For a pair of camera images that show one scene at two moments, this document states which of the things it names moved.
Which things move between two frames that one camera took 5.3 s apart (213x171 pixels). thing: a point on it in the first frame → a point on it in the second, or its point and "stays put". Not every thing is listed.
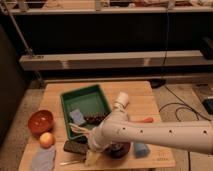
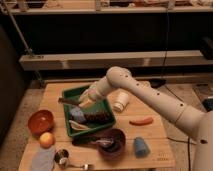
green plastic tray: (85, 107) stays put
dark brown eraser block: (80, 145) → (70, 101)
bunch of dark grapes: (94, 118) stays put
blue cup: (141, 150) stays put
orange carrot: (148, 120) stays put
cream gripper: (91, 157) → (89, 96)
